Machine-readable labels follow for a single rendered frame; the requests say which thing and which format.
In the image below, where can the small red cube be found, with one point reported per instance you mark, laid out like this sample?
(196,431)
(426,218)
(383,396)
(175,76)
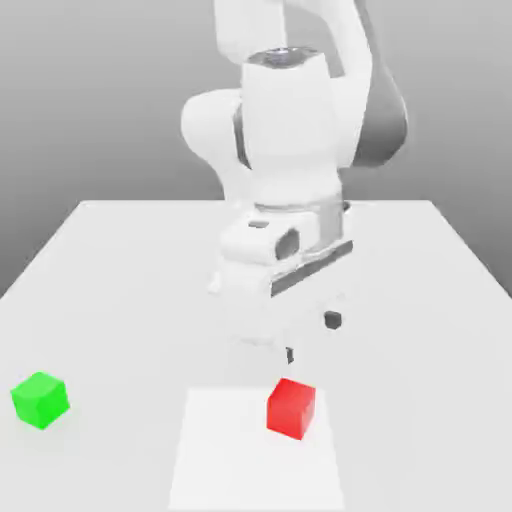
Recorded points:
(290,408)

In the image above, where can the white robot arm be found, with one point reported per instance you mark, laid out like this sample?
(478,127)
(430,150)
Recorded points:
(288,120)

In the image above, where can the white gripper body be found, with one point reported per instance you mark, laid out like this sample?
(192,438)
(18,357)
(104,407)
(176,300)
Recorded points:
(310,268)

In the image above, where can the small green cube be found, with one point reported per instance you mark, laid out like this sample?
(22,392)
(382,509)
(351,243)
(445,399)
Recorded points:
(40,400)

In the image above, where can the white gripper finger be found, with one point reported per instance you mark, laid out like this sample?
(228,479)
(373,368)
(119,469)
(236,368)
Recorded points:
(332,320)
(290,355)

